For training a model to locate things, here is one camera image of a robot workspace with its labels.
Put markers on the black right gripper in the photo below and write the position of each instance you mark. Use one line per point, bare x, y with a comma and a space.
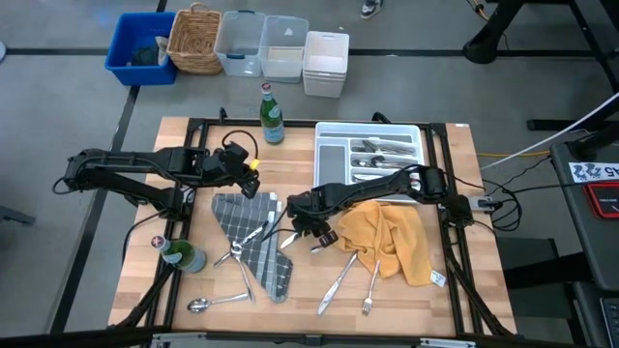
309, 208

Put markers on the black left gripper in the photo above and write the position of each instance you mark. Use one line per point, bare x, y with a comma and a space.
227, 171

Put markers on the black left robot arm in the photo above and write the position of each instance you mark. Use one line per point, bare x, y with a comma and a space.
145, 159

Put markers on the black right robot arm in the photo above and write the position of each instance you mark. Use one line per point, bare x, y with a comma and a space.
377, 186

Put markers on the silver cutlery pieces on table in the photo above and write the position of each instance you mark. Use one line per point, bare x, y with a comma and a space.
316, 250

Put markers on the grey checked cloth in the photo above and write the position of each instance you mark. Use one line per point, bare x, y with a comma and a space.
242, 212

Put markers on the green glass water bottle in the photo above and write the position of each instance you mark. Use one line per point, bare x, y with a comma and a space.
272, 121
186, 256

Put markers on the white plastic cutlery tray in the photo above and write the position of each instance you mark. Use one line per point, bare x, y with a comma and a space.
333, 164

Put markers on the yellow waffle cloth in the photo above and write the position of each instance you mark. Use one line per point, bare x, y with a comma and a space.
382, 232

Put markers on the clear bin with blue latches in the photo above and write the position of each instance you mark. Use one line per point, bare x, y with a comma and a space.
239, 63

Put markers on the clear plastic storage bin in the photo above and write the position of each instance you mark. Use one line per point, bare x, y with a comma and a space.
283, 58

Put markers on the white plastic bin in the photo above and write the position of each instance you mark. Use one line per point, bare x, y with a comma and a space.
324, 63

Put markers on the wicker basket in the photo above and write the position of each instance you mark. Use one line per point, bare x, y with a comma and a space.
193, 43

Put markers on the blue plastic bin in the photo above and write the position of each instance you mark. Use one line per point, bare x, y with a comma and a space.
140, 77

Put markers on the dark cloth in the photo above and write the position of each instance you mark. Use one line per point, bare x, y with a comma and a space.
145, 55

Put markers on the grey power adapter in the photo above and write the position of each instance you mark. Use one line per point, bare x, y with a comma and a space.
481, 203

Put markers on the person's shoe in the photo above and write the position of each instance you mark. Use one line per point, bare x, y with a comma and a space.
372, 7

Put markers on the grey furniture foot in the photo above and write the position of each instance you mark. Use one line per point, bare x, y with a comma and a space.
14, 215

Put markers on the black desk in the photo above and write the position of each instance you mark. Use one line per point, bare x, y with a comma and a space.
580, 232

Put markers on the red framed device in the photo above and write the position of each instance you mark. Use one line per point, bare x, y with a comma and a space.
587, 198

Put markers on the white printed label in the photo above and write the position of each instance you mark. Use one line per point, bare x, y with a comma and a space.
595, 171

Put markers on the grey keyboard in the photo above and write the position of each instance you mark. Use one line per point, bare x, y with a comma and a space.
611, 319

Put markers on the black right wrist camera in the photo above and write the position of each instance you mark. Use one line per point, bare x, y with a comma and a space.
329, 239

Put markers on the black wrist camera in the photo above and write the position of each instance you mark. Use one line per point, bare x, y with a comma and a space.
329, 239
236, 150

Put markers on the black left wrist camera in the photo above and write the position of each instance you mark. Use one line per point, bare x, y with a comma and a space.
236, 150

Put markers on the black pedestal base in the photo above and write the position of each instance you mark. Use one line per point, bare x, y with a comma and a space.
486, 48

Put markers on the black desk leg frame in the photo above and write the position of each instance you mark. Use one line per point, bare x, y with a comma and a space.
556, 124

